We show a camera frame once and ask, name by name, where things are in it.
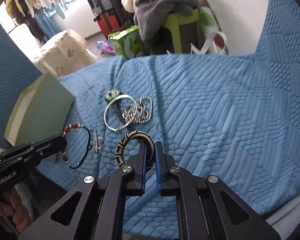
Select blue textured sofa cover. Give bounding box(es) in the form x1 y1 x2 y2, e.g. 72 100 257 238
0 0 300 239

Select hanging clothes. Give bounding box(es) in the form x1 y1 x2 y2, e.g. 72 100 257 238
4 0 69 44

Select black beaded bracelet red beads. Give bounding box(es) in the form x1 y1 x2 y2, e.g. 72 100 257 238
62 122 92 170

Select green cardboard box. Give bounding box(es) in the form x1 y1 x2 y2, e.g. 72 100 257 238
4 73 74 147

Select small silver clip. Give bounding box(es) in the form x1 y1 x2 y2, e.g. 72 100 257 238
93 128 104 153

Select green printed carton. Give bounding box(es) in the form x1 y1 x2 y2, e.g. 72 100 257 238
108 25 147 60

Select black tan patterned bracelet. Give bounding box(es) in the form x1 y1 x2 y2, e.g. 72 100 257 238
115 130 156 172

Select cream floral covered stand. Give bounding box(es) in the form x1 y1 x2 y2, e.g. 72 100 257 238
34 29 97 78

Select left hand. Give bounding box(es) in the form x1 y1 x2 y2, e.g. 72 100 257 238
0 187 32 233

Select silver ball chain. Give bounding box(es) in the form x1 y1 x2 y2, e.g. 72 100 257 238
122 95 154 125

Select lime green plastic stool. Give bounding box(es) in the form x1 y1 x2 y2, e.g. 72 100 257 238
150 9 204 55

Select red suitcase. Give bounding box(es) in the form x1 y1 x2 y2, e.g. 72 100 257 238
94 9 121 38

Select silver bangle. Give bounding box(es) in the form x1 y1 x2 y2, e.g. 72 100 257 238
103 94 137 132

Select purple patterned cloth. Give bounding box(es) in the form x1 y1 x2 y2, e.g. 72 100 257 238
96 40 115 57

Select white shopping bag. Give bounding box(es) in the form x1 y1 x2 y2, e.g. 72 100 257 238
198 0 228 55

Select grey fleece garment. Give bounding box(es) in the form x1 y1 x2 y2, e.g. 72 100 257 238
134 0 199 49

